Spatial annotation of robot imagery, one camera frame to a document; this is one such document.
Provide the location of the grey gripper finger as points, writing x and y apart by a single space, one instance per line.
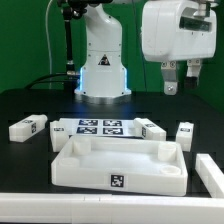
169 73
193 72

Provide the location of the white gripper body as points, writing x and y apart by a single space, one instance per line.
163 40

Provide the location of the white desk top tray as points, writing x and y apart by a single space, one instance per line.
121 164

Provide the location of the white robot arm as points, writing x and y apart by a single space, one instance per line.
103 78

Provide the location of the white sheet with markers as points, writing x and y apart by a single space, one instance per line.
100 127

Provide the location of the white right fence bar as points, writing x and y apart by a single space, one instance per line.
210 174

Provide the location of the white fence bar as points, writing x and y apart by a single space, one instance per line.
109 209
210 174

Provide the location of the white front fence bar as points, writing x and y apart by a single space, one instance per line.
109 209

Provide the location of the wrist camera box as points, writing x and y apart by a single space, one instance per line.
198 18

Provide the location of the black camera stand pole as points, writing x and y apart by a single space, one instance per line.
71 9

